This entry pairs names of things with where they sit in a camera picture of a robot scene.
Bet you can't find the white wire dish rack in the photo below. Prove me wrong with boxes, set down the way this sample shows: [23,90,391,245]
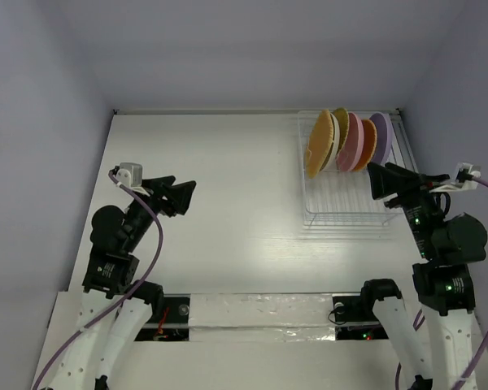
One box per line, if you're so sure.
[297,110,403,228]

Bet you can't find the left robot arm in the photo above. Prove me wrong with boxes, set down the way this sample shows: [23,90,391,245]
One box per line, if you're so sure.
[46,167,196,389]

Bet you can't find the red wire left base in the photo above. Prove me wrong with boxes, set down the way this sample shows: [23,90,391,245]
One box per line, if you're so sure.
[154,306,172,338]

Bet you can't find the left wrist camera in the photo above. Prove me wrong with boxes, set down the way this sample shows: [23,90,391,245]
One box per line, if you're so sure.
[114,162,143,191]

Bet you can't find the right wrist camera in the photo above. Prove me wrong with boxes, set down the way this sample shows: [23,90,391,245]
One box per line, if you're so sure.
[436,162,481,193]

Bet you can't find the foil-wrapped front bar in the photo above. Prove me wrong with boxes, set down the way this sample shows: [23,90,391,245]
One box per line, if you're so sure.
[188,293,336,343]

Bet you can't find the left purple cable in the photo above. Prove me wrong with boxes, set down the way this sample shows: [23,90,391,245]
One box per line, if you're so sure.
[31,170,164,390]

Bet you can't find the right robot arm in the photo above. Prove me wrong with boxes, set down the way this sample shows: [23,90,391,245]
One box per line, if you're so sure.
[358,162,487,389]

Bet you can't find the square woven bamboo plate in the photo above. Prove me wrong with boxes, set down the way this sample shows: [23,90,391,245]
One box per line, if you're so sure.
[304,109,334,179]

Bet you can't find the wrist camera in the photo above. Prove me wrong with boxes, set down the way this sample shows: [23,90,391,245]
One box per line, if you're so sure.
[114,162,143,191]
[436,162,481,193]

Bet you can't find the orange woven round plate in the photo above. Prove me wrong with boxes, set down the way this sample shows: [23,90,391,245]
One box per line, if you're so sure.
[353,119,377,171]

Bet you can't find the cream round plate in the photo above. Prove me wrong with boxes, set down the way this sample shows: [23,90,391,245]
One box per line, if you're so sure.
[320,113,341,171]

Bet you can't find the purple round plate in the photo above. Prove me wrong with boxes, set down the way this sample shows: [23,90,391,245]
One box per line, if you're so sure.
[369,112,394,165]

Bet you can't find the green-rimmed woven plate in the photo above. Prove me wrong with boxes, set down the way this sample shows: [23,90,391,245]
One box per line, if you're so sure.
[332,107,350,152]

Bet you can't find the pink round plate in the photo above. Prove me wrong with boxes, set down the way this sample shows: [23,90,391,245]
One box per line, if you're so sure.
[336,112,364,172]

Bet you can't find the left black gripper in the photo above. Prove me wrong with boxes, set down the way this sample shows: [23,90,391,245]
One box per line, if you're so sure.
[124,175,195,249]

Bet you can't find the black cable at base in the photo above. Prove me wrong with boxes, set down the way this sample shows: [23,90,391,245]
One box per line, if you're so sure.
[327,302,365,327]

